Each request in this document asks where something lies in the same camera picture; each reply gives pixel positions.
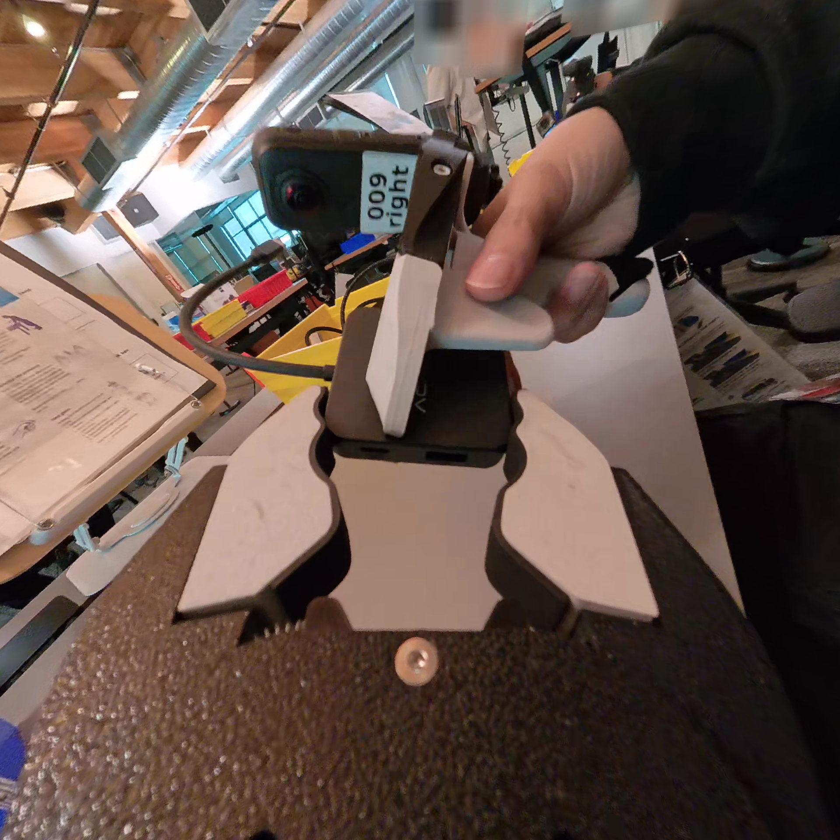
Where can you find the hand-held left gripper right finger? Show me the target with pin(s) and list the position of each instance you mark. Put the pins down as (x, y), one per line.
(571, 518)

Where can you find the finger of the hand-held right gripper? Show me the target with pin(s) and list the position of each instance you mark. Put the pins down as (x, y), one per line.
(403, 341)

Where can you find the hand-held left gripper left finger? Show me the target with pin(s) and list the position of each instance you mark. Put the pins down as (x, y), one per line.
(262, 512)

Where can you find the yellow plastic bin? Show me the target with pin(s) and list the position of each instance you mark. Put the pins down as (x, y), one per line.
(295, 367)

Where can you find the white desk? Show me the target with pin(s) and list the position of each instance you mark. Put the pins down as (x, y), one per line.
(590, 394)

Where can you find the person's right hand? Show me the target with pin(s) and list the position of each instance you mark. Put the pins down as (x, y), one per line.
(564, 197)

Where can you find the white metal stand base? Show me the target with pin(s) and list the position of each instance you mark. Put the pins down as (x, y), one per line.
(151, 518)

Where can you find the red plastic bin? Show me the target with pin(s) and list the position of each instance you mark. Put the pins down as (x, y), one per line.
(269, 289)

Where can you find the printed paper leaflet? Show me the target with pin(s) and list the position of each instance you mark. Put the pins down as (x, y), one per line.
(722, 354)

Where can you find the person's black clothing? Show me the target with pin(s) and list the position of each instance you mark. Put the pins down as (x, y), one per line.
(787, 590)

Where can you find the instruction sheet on wooden board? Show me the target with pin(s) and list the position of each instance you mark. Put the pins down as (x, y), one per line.
(79, 367)

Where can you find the black ceiling speaker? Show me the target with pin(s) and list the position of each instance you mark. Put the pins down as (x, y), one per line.
(140, 210)

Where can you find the grey sneaker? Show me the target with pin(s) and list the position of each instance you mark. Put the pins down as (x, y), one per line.
(817, 308)

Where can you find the dark sneaker with teal sole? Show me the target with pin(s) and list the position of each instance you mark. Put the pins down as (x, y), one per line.
(787, 256)

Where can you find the blue object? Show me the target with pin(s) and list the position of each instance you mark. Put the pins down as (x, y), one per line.
(10, 761)

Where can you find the silver ventilation duct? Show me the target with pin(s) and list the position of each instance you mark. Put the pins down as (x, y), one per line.
(315, 72)
(157, 98)

